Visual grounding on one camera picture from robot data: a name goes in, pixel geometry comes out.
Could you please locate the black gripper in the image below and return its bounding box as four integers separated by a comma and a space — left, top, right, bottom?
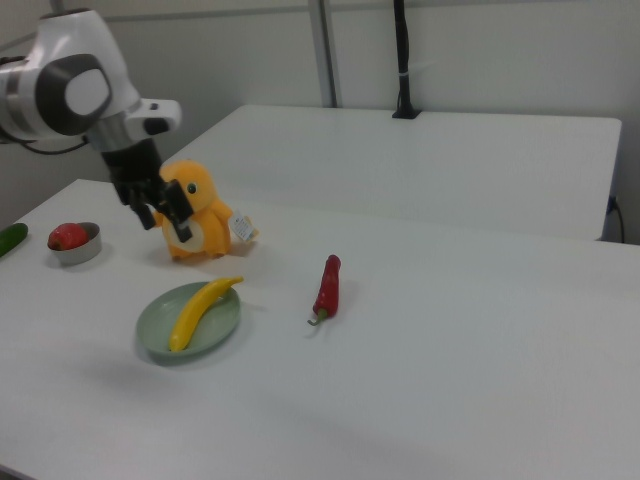
101, 139, 195, 243

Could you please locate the green cucumber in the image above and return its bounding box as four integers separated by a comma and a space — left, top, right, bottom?
0, 222, 30, 259

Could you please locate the small metal bowl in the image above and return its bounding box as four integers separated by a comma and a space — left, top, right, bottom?
47, 221, 104, 267

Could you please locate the orange plush dinosaur toy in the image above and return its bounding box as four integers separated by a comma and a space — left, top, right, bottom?
150, 157, 262, 262

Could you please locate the red apple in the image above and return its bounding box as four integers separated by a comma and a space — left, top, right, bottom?
47, 222, 91, 252

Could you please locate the yellow banana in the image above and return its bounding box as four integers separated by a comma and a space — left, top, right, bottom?
167, 275, 246, 353

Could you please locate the pale green plate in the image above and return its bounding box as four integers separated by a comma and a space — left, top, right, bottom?
135, 281, 243, 368

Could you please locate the red chili pepper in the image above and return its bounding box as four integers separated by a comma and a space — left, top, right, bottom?
306, 253, 343, 328

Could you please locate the white side table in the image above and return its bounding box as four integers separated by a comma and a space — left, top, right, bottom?
159, 103, 624, 243

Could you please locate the black camera stand pole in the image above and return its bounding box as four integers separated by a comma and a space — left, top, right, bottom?
391, 0, 424, 121

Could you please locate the black wall cable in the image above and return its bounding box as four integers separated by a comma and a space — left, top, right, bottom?
605, 195, 627, 245

